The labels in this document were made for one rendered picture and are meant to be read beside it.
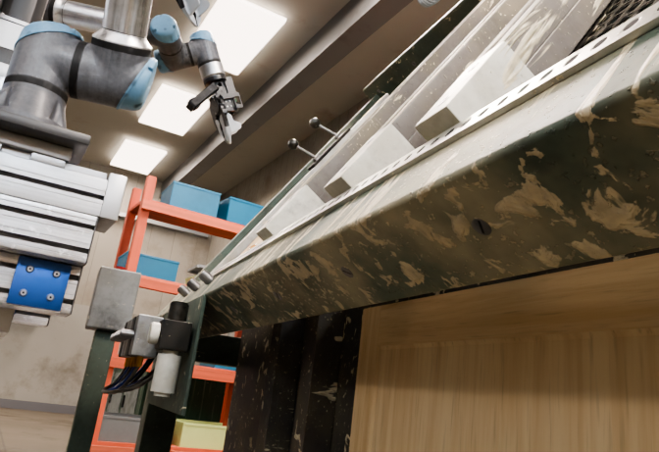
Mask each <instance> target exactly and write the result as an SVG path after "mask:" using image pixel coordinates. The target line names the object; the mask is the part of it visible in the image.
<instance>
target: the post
mask: <svg viewBox="0 0 659 452"><path fill-rule="evenodd" d="M114 333H115V331H108V330H103V329H96V330H95V331H94V335H93V339H92V344H91V348H90V352H89V356H88V360H87V364H86V368H85V373H84V377H83V381H82V385H81V389H80V393H79V397H78V401H77V405H76V412H75V416H74V420H73V424H72V429H71V433H70V437H69V441H68V445H67V449H66V452H90V447H91V443H92V439H93V434H94V431H95V427H96V422H97V418H98V413H99V409H100V405H101V400H102V396H103V393H102V392H101V390H102V389H103V388H104V387H105V383H106V379H107V374H108V371H109V367H110V362H111V358H112V354H113V349H114V345H115V341H111V340H110V338H111V334H114Z"/></svg>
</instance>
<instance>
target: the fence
mask: <svg viewBox="0 0 659 452"><path fill-rule="evenodd" d="M388 96H389V94H388V93H386V94H385V95H384V96H383V97H382V98H381V100H380V101H379V102H378V103H377V104H376V105H374V106H373V107H372V108H371V109H370V110H369V111H368V112H367V113H366V114H365V115H364V116H363V117H362V118H361V119H360V120H359V121H358V122H357V123H356V125H355V126H354V127H352V128H351V130H350V131H349V132H348V133H347V134H346V135H345V136H344V137H343V138H342V139H341V140H340V141H339V142H338V143H337V144H336V145H335V146H334V147H333V148H332V149H331V150H330V152H329V153H328V154H327V155H326V157H325V158H324V159H323V160H322V161H321V162H320V163H319V164H318V165H317V166H316V167H315V168H313V169H312V170H311V171H310V172H309V173H308V174H306V175H305V176H304V177H303V178H302V179H301V180H300V181H299V182H298V183H297V184H296V185H295V186H294V187H293V188H292V189H291V190H290V191H289V192H288V193H287V194H286V195H285V196H284V197H283V198H282V199H281V200H280V201H279V202H278V203H277V205H276V206H275V207H274V208H273V210H272V211H271V212H270V213H269V214H268V215H267V216H266V217H265V218H264V219H263V220H262V221H261V222H259V223H258V224H257V225H256V226H255V227H254V228H253V229H252V230H251V231H250V232H249V233H248V234H247V235H246V236H245V237H244V238H243V239H242V240H241V241H240V242H239V243H238V244H237V245H236V246H235V247H234V248H233V249H232V250H231V251H230V253H229V254H228V255H227V256H226V257H225V258H224V259H223V260H222V261H221V262H220V263H219V264H218V266H216V267H215V268H214V269H213V270H212V271H211V272H210V274H211V273H212V272H213V271H215V270H217V269H218V268H220V267H222V266H223V265H225V264H227V263H228V262H230V261H231V260H233V259H235V258H236V257H238V256H239V255H240V254H241V253H242V252H243V251H244V250H245V249H246V248H247V247H248V246H249V245H250V244H251V243H252V242H253V241H254V240H255V239H256V238H257V236H258V235H257V234H256V232H257V231H258V230H259V229H260V228H261V227H262V226H263V225H264V224H265V223H266V222H267V221H268V220H269V219H270V218H271V217H272V216H273V214H274V213H275V212H276V211H277V210H278V209H279V208H280V207H281V206H282V205H283V204H284V203H285V202H286V201H287V200H288V199H289V198H290V197H291V196H292V195H293V194H294V193H295V192H296V191H297V190H298V189H299V188H300V187H301V186H302V185H303V184H304V183H305V182H306V181H307V180H308V179H309V178H310V177H311V176H312V175H313V174H314V173H315V172H316V171H317V170H318V169H319V168H320V167H321V166H322V164H323V163H324V162H325V161H326V160H327V159H328V158H329V157H330V156H331V155H332V154H333V153H334V152H335V151H336V150H337V149H338V148H339V147H340V146H341V145H342V144H343V143H344V142H345V141H346V140H347V139H348V138H349V137H350V136H351V135H352V133H353V132H354V131H355V130H356V129H357V128H358V127H359V126H360V125H361V124H362V123H363V122H364V121H365V120H366V119H367V118H368V117H369V116H370V115H371V114H372V113H373V112H374V111H375V110H376V109H377V108H378V107H379V106H380V105H381V104H382V102H383V101H384V100H385V99H386V98H387V97H388Z"/></svg>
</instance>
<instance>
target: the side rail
mask: <svg viewBox="0 0 659 452"><path fill-rule="evenodd" d="M379 100H380V97H379V96H378V95H376V96H374V97H373V98H372V99H371V100H370V101H369V102H368V103H367V104H366V105H365V106H364V107H363V108H362V109H361V110H360V111H359V112H358V113H357V114H356V115H355V116H354V117H353V118H352V119H351V120H350V121H349V122H348V123H347V124H346V125H345V126H344V127H343V128H342V129H341V130H340V131H339V132H338V133H337V134H339V133H340V132H341V133H344V132H345V131H346V130H347V129H348V128H350V129H351V128H352V127H354V126H355V125H356V123H357V122H358V121H359V120H360V119H361V118H362V117H363V116H364V115H365V114H366V113H367V112H368V111H369V110H370V109H371V108H372V107H373V106H374V105H375V104H376V103H377V102H378V101H379ZM334 138H335V136H334V137H333V138H332V139H331V140H330V141H329V142H328V143H327V144H326V145H325V146H324V147H323V148H322V149H321V150H320V151H319V152H318V153H317V154H316V155H315V156H317V155H322V154H323V153H324V152H325V151H326V150H327V149H328V148H329V147H330V146H331V145H332V144H333V143H334V142H335V139H334ZM313 159H314V158H312V159H311V160H310V161H309V163H308V164H307V165H306V166H305V167H304V168H303V169H302V170H301V171H300V172H299V173H298V174H297V175H296V176H295V177H294V178H293V179H292V180H291V181H290V182H289V183H288V184H287V185H286V186H285V187H284V188H283V189H282V190H281V191H280V192H279V193H278V194H277V195H276V196H275V197H274V198H273V199H272V200H271V201H270V202H269V203H268V204H267V205H266V206H265V207H264V208H263V209H262V210H261V211H260V212H259V213H258V214H257V215H256V216H255V217H254V218H253V219H252V220H251V221H250V222H249V223H248V224H247V225H246V226H245V227H244V228H243V229H242V230H241V231H240V232H239V233H238V234H237V235H236V236H235V237H234V238H233V239H232V240H231V241H230V242H229V243H228V244H227V245H226V246H225V247H224V248H223V249H222V250H221V252H220V253H219V254H218V255H217V256H216V257H215V258H214V259H213V260H212V261H211V262H210V263H209V264H208V265H207V266H206V267H205V268H204V269H203V270H202V271H201V272H200V273H199V274H198V275H197V276H196V277H195V279H196V280H197V281H198V282H199V281H200V280H201V279H200V278H199V275H200V274H201V273H202V272H203V271H204V270H205V271H206V270H207V271H208V272H209V273H210V272H211V271H212V270H213V269H214V268H215V267H216V266H218V265H219V263H220V262H221V261H222V260H223V259H224V258H225V257H226V256H227V255H228V254H229V253H230V251H231V250H232V249H233V248H234V247H235V246H236V245H237V244H238V243H239V242H240V241H241V240H242V239H243V238H244V237H245V236H246V235H247V234H248V233H249V232H250V231H251V230H252V229H253V228H254V227H255V226H256V225H257V224H258V223H259V222H261V221H262V220H263V219H264V218H265V217H266V216H267V215H268V214H269V213H270V212H271V211H272V210H273V208H274V207H275V206H276V205H277V203H278V202H279V201H280V200H281V199H282V198H283V197H284V196H285V195H286V194H287V193H288V192H289V191H290V190H291V189H292V188H293V187H294V186H295V185H296V184H297V183H298V182H299V181H300V180H301V179H302V178H303V177H304V176H305V175H306V174H308V173H309V172H310V171H309V170H308V168H309V167H310V166H311V165H312V164H313V163H314V161H313Z"/></svg>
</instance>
